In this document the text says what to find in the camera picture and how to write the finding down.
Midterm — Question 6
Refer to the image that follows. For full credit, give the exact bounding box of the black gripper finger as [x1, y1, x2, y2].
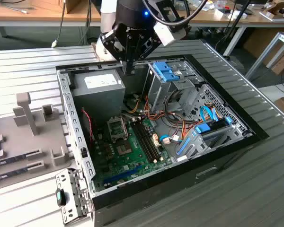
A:
[130, 30, 162, 75]
[101, 23, 133, 75]

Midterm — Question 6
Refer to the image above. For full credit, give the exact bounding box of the CPU socket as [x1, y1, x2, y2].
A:
[115, 140, 134, 158]

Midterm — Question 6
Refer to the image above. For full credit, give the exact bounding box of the blue plastic drive latch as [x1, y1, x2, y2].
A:
[153, 61, 183, 82]

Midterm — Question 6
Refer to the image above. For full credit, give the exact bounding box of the grey metal drive cage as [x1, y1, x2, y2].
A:
[142, 60, 204, 115]

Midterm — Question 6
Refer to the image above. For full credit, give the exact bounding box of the grey power supply unit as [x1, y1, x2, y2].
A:
[70, 70, 126, 125]

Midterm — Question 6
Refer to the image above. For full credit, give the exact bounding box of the small white box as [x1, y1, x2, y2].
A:
[214, 8, 248, 20]

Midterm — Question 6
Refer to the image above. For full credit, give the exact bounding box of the black stand pole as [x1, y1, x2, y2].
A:
[214, 0, 253, 59]

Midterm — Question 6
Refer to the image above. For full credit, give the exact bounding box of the black RAM slot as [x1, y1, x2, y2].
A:
[137, 120, 162, 161]
[132, 122, 157, 164]

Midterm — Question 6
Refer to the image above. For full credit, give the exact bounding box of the hard disk in blue carrier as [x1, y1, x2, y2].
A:
[194, 117, 232, 139]

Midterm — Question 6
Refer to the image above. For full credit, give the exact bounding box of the grey metal disk bay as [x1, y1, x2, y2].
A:
[176, 122, 243, 164]

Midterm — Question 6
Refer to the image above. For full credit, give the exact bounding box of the green motherboard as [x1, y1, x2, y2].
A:
[91, 115, 175, 192]

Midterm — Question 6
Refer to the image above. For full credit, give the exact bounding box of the blue expansion slot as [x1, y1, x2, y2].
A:
[103, 165, 143, 187]

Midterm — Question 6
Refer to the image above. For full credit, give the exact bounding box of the small open cardboard box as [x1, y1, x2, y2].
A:
[266, 1, 284, 17]

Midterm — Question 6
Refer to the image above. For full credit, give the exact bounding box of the grey plastic parts rack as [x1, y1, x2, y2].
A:
[0, 92, 74, 192]

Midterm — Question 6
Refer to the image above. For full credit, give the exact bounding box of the black open PC case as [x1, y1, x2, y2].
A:
[55, 53, 270, 227]

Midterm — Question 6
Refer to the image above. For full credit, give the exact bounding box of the dark RAM stick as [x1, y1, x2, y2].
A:
[0, 166, 30, 183]
[0, 153, 29, 166]

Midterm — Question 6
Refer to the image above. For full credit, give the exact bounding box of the teal black latch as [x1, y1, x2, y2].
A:
[55, 188, 67, 207]

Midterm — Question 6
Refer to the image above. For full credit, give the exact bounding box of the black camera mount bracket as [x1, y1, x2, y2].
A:
[156, 0, 193, 41]

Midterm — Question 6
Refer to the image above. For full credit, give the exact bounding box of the wooden desk white frame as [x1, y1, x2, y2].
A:
[0, 0, 102, 28]
[189, 0, 284, 56]

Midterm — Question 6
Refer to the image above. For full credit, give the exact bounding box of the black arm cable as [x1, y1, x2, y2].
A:
[141, 0, 208, 27]

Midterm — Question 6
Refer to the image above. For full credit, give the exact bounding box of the grey cable white plug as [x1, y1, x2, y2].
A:
[51, 0, 67, 48]

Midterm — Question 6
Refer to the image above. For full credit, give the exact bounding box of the yellow wire bundle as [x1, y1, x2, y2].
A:
[126, 98, 145, 114]

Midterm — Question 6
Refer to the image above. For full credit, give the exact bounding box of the orange wire bundle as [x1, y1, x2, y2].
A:
[143, 94, 204, 144]

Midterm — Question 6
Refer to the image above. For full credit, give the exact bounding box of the metal socket cover frame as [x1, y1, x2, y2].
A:
[106, 115, 129, 143]

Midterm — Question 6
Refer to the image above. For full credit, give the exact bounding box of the blue data wire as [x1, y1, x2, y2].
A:
[200, 105, 220, 123]

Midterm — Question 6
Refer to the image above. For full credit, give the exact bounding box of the twisted red fan wire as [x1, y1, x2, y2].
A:
[81, 108, 96, 143]

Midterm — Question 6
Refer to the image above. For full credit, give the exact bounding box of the aluminium profile frame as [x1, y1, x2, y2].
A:
[245, 32, 284, 81]

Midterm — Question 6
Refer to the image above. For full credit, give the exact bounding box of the grey metal card bracket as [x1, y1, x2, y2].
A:
[55, 168, 95, 225]

